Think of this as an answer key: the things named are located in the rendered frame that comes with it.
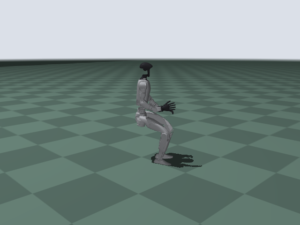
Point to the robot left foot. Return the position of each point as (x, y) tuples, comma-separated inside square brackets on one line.
[(165, 156)]

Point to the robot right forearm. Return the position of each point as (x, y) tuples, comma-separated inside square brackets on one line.
[(150, 107)]

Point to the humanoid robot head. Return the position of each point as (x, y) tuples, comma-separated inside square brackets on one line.
[(145, 66)]

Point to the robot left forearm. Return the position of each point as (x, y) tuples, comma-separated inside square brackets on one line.
[(153, 103)]

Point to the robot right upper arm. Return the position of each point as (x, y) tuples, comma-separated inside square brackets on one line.
[(142, 87)]

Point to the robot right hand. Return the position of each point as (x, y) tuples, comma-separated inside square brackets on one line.
[(167, 107)]

